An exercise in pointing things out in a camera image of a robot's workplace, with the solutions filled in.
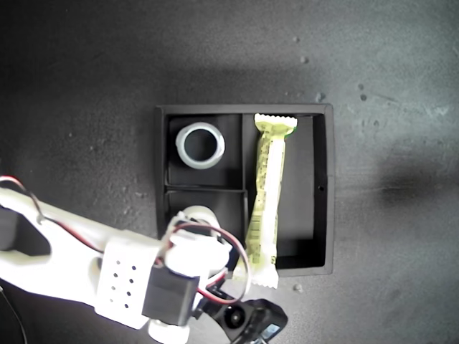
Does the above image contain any white tape roll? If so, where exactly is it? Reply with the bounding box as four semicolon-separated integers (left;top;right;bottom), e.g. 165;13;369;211
174;121;226;170
177;204;219;234

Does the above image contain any red black white servo cable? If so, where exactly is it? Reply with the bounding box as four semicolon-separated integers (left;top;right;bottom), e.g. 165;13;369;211
0;175;105;252
156;214;252;300

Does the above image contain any black tray with wells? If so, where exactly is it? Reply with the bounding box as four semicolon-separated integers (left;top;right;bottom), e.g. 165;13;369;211
154;103;336;277

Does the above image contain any yellow-green printed snack bar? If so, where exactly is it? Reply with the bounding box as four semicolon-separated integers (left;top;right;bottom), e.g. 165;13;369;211
232;113;299;290

